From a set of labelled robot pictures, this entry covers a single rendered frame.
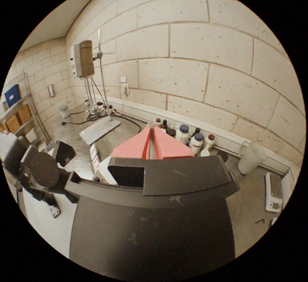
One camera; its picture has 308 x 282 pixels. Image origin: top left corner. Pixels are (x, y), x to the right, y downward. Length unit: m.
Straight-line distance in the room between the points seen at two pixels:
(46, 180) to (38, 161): 0.03
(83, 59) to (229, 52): 0.74
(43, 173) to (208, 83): 0.64
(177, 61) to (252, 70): 0.41
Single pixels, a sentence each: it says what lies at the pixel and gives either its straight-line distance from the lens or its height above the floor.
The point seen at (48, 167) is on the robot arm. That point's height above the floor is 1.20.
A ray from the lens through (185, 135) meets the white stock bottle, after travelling 0.49.
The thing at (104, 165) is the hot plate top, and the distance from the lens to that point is 0.41.
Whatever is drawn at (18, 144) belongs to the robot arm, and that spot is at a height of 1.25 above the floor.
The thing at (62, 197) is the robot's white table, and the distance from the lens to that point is 0.58.
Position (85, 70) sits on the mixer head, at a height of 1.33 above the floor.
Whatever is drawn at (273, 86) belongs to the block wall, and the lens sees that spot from 0.66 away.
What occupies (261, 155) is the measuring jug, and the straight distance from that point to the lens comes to 0.67.
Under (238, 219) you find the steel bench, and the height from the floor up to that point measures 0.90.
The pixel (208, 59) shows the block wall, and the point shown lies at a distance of 0.55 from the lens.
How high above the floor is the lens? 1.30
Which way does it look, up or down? 37 degrees down
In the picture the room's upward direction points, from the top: straight up
